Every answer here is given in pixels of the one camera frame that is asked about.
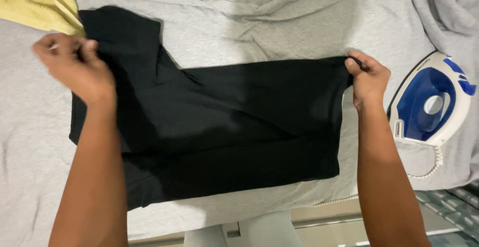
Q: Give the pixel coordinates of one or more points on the person's left hand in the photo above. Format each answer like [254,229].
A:
[80,71]

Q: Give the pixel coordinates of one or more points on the person's right hand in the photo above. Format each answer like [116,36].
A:
[368,80]

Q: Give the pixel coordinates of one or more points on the person's left fingers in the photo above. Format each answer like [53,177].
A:
[67,45]

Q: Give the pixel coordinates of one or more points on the black t-shirt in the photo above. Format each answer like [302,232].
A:
[232,127]

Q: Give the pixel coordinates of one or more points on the yellow towel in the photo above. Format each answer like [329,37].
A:
[37,2]

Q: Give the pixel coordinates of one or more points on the grey cloth ironing cover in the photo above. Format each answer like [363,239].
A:
[224,26]

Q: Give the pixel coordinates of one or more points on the person's white trousers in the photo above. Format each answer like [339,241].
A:
[243,230]

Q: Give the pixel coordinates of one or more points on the blue and white steam iron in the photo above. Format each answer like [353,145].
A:
[430,101]

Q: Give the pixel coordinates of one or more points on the grey garment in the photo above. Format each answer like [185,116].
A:
[447,11]

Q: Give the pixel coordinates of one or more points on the patterned green mat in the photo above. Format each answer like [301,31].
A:
[451,209]

